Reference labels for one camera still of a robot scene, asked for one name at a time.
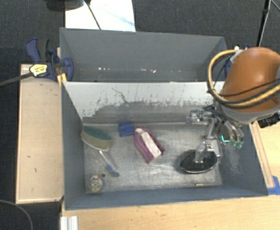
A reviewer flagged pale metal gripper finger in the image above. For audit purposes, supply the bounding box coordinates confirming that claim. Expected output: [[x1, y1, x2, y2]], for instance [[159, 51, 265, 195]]
[[212, 144, 224, 160], [193, 140, 215, 164]]

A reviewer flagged black round disc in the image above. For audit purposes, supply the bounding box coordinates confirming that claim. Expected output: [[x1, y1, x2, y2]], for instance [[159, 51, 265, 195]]
[[179, 149, 219, 175]]

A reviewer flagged purple and white box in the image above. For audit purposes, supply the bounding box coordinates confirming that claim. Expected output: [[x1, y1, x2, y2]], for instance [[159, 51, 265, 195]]
[[133, 126, 166, 165]]

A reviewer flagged blue block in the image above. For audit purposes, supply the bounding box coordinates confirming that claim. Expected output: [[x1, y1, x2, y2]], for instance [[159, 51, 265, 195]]
[[117, 121, 134, 138]]

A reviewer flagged clear brush with blue head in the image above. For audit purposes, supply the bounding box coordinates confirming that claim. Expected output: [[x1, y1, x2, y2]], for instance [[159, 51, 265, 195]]
[[98, 149, 120, 178]]

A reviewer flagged green and yellow sponge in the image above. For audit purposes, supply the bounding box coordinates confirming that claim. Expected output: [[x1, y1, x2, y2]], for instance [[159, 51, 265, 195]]
[[80, 125, 113, 152]]

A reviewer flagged small grey round toy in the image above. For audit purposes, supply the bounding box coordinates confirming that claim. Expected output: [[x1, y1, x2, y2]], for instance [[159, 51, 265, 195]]
[[89, 173, 105, 194]]

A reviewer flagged grey metal bin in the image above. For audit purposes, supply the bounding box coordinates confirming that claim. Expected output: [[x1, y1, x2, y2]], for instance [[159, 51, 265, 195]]
[[58, 27, 269, 211]]

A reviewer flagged pale wood board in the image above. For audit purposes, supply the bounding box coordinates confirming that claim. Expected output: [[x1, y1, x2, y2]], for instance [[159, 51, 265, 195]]
[[15, 63, 65, 205]]

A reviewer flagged black cylinder on white bracket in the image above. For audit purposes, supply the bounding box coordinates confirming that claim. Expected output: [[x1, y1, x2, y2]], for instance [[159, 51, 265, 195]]
[[257, 109, 280, 129]]

